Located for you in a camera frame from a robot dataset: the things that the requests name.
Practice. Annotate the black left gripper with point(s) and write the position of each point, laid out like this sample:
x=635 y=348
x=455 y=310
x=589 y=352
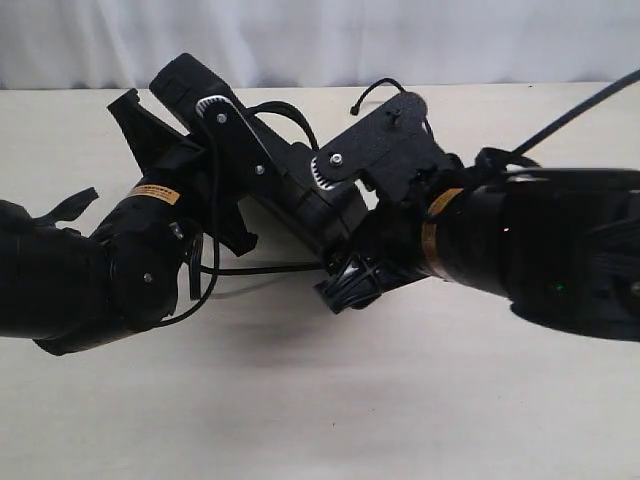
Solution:
x=182 y=182

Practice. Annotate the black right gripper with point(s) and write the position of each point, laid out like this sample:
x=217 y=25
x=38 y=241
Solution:
x=385 y=251

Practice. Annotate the black plastic carrying case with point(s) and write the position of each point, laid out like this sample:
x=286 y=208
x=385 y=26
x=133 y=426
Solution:
x=322 y=220

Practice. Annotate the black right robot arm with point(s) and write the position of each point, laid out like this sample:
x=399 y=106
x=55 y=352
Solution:
x=561 y=245

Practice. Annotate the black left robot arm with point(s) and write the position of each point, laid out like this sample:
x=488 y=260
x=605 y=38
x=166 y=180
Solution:
x=69 y=292

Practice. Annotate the white backdrop curtain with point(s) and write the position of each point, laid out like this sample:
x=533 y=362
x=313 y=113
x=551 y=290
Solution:
x=104 y=44

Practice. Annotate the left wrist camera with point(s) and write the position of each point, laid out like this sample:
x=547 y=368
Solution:
x=242 y=150

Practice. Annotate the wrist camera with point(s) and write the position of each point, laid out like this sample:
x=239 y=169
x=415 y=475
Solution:
x=242 y=150
x=386 y=150

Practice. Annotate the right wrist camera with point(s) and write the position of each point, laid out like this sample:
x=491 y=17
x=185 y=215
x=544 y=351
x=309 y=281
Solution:
x=386 y=150

